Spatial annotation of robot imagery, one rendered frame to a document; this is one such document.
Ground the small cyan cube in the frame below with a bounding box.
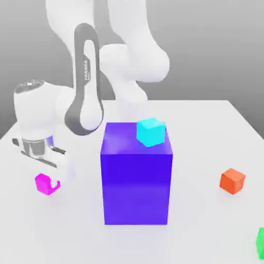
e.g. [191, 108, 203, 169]
[136, 117, 166, 148]

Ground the large purple box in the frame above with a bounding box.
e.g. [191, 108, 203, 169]
[100, 122, 173, 226]

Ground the small orange cube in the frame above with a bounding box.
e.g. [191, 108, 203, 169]
[219, 168, 246, 195]

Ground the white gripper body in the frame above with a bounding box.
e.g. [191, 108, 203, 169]
[20, 150, 76, 184]

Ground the small green cube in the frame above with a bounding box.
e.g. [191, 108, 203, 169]
[255, 227, 264, 260]

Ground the small magenta cube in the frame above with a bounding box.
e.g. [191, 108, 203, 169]
[34, 173, 61, 196]

